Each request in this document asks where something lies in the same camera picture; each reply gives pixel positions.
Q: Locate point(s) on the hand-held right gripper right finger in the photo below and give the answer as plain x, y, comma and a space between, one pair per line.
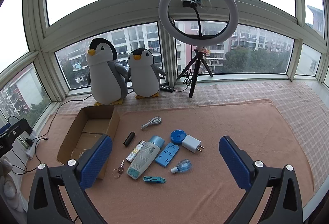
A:
234, 159

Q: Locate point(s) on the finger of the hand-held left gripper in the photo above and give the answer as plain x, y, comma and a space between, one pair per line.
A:
5, 127
20, 128

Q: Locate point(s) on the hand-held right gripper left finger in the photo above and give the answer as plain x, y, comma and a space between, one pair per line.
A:
95, 159

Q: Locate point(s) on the brown cardboard box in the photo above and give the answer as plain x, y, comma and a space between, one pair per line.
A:
84, 134

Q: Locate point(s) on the black device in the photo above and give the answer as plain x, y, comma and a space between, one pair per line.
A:
129, 139

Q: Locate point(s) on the white wall charger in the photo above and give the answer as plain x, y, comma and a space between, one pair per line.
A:
191, 143

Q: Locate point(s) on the white lotion bottle blue cap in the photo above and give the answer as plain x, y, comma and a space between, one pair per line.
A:
144, 157

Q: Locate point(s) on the small clear blue bottle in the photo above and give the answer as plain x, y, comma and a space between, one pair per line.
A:
183, 164

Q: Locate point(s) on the blue round case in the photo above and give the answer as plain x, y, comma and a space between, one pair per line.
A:
178, 136

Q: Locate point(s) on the teal plastic clip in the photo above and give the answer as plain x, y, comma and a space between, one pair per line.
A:
154, 179

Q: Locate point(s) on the blue phone stand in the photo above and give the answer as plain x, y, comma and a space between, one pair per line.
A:
167, 154

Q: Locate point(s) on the person's left hand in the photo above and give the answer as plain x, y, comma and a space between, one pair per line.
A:
6, 164

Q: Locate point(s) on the small black plug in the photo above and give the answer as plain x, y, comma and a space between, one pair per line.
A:
28, 141

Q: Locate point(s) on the white power strip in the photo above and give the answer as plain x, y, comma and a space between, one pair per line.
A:
32, 149

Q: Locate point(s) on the checked blanket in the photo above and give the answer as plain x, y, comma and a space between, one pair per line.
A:
295, 110

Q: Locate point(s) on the large penguin plush toy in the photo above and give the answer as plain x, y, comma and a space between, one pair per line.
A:
102, 77

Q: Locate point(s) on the small penguin plush toy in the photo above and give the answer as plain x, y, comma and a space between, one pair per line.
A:
144, 77

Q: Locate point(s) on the black tripod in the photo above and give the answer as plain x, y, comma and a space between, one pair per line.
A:
196, 69

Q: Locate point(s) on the black inline remote control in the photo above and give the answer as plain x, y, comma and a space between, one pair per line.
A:
167, 88

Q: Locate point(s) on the black gooseneck phone holder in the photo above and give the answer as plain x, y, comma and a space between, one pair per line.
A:
190, 3

